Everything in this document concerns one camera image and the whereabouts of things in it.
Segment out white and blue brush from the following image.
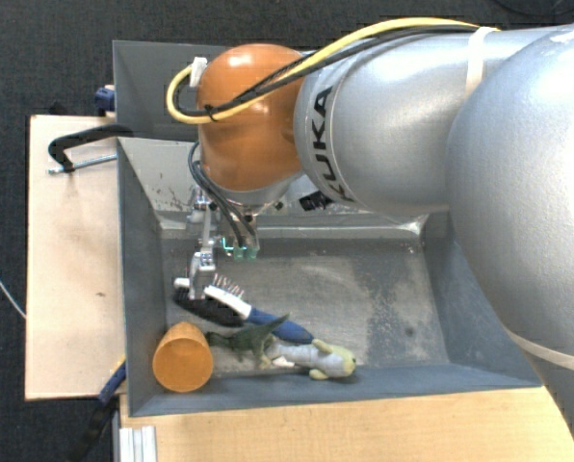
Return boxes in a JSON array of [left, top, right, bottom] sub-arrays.
[[171, 274, 315, 346]]

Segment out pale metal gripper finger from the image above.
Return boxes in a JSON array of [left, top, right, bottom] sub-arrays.
[[200, 250, 218, 301], [188, 252, 204, 301]]

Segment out grey and yellow plush toy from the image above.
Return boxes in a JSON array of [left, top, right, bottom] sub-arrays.
[[265, 338, 358, 381]]

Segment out green toy dinosaur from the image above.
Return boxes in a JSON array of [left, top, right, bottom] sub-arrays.
[[204, 312, 292, 370]]

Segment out orange cup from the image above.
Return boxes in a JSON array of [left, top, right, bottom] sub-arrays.
[[151, 321, 215, 395]]

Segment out pale wood board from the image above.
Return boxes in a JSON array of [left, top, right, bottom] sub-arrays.
[[24, 115, 127, 401]]

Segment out grey metal bin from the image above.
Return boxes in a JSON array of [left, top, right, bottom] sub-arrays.
[[112, 39, 543, 418]]

